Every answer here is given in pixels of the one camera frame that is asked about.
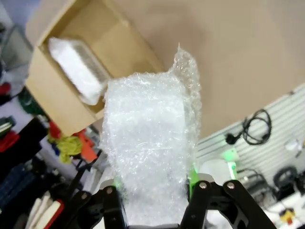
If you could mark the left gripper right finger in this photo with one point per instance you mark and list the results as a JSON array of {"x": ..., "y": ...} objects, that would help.
[{"x": 202, "y": 205}]

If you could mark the open brown cardboard box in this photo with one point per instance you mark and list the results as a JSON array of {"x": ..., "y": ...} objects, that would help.
[{"x": 54, "y": 100}]

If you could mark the bubble clock with flap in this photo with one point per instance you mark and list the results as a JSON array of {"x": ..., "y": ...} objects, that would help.
[{"x": 147, "y": 131}]

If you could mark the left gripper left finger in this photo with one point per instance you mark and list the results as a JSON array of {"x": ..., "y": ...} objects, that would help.
[{"x": 112, "y": 207}]

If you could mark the red cloth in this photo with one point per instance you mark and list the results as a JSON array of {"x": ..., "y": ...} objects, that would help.
[{"x": 8, "y": 142}]

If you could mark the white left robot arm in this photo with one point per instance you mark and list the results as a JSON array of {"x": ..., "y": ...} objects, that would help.
[{"x": 209, "y": 169}]

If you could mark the yellow emergency stop box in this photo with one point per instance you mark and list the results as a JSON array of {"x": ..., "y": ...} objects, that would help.
[{"x": 287, "y": 217}]

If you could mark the orange object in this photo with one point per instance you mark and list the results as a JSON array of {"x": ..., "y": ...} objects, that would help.
[{"x": 88, "y": 150}]

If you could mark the blue jeans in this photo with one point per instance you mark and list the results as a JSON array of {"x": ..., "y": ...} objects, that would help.
[{"x": 16, "y": 183}]

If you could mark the aluminium rail platform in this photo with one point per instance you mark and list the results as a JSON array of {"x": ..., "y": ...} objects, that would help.
[{"x": 286, "y": 114}]

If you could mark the yellow green cloth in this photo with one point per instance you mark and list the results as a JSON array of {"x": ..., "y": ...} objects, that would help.
[{"x": 66, "y": 146}]

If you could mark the bubble white clock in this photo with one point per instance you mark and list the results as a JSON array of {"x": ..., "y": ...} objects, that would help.
[{"x": 76, "y": 71}]

